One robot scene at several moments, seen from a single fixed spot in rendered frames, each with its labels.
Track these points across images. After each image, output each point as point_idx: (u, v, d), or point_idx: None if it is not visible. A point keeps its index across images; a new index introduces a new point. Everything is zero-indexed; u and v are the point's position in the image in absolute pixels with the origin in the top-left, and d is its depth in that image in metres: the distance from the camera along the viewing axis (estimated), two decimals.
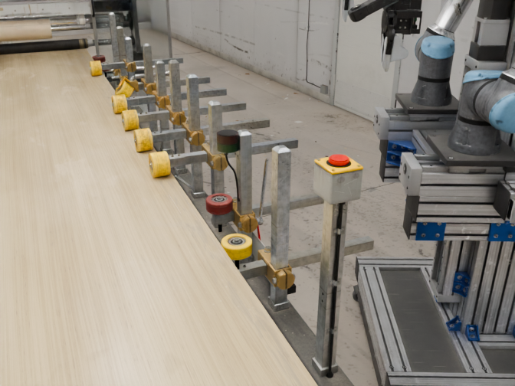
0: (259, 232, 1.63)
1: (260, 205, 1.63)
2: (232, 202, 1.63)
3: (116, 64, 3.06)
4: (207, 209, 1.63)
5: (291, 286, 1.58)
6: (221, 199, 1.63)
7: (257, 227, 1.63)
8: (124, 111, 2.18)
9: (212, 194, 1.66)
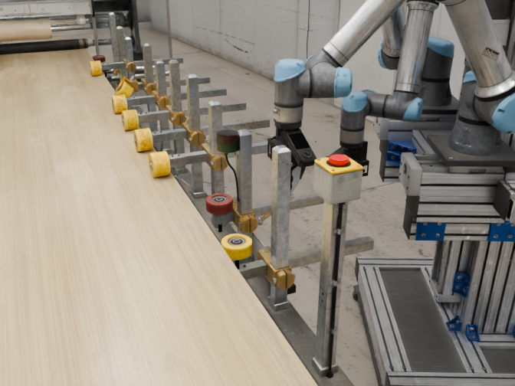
0: None
1: (267, 216, 1.60)
2: (232, 202, 1.63)
3: (116, 64, 3.06)
4: (207, 209, 1.63)
5: (291, 286, 1.58)
6: (221, 199, 1.63)
7: None
8: (124, 111, 2.18)
9: (212, 194, 1.66)
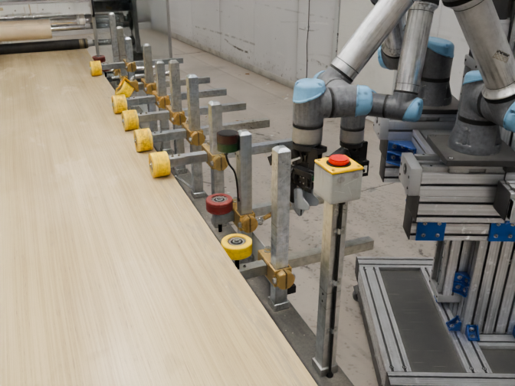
0: None
1: (267, 217, 1.60)
2: (232, 202, 1.63)
3: (116, 64, 3.06)
4: (207, 209, 1.63)
5: (291, 286, 1.58)
6: (221, 199, 1.63)
7: None
8: (124, 111, 2.18)
9: (212, 194, 1.66)
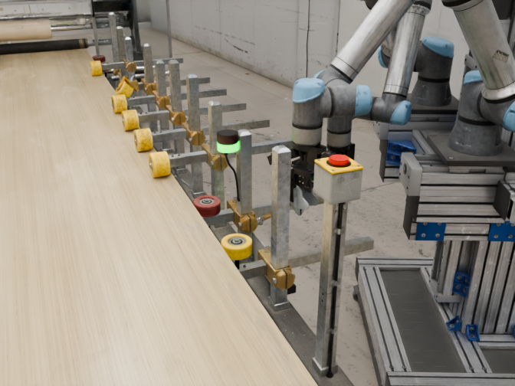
0: None
1: (267, 217, 1.60)
2: (220, 204, 1.62)
3: (116, 64, 3.06)
4: None
5: (291, 286, 1.58)
6: (209, 201, 1.62)
7: None
8: (124, 111, 2.18)
9: (200, 197, 1.64)
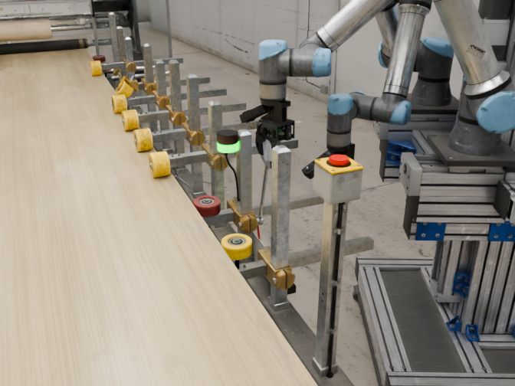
0: (259, 232, 1.63)
1: (260, 206, 1.63)
2: (220, 204, 1.62)
3: (116, 64, 3.06)
4: None
5: (291, 286, 1.58)
6: (209, 201, 1.62)
7: (257, 227, 1.63)
8: (124, 111, 2.18)
9: (200, 197, 1.64)
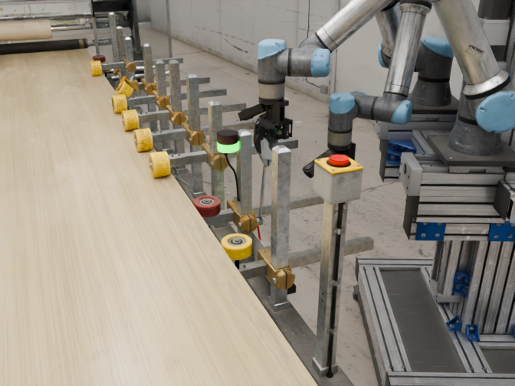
0: (259, 232, 1.63)
1: (260, 205, 1.63)
2: (220, 204, 1.62)
3: (116, 64, 3.06)
4: None
5: (291, 286, 1.58)
6: (209, 201, 1.62)
7: (257, 227, 1.63)
8: (124, 111, 2.18)
9: (200, 197, 1.64)
